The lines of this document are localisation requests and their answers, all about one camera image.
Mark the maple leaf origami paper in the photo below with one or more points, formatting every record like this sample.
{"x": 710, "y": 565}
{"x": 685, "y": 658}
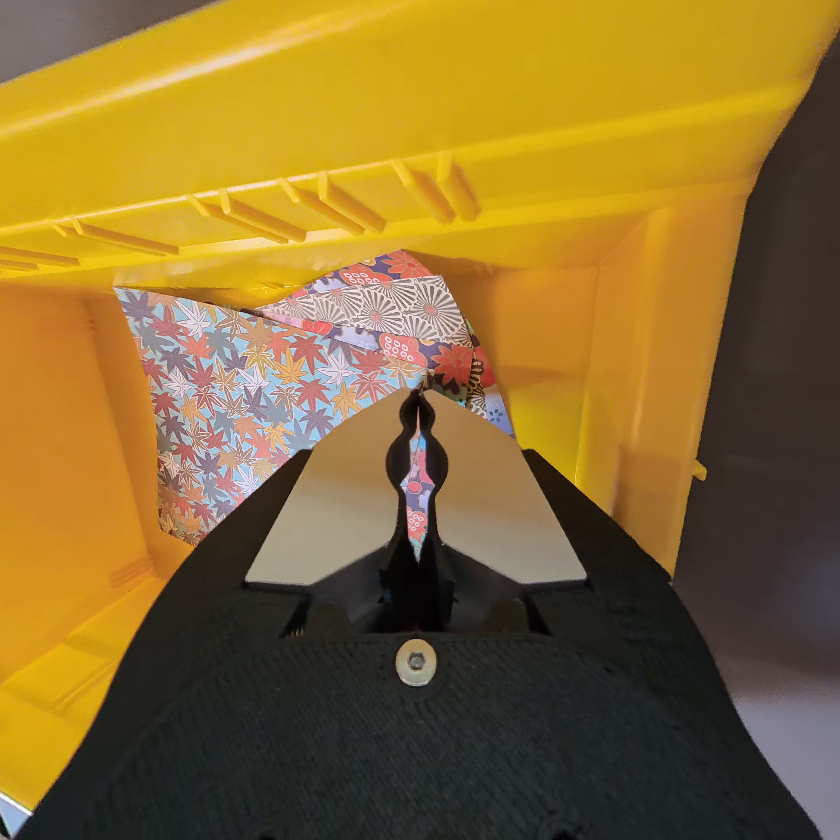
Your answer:
{"x": 236, "y": 381}

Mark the chrysanthemum pattern origami paper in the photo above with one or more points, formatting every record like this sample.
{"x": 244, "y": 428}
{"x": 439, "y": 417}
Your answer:
{"x": 394, "y": 309}

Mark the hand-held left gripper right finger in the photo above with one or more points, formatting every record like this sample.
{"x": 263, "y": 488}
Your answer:
{"x": 505, "y": 512}

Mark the yellow box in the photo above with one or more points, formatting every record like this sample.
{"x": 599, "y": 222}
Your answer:
{"x": 394, "y": 105}

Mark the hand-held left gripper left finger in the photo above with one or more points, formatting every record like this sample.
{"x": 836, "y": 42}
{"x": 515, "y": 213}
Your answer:
{"x": 328, "y": 512}

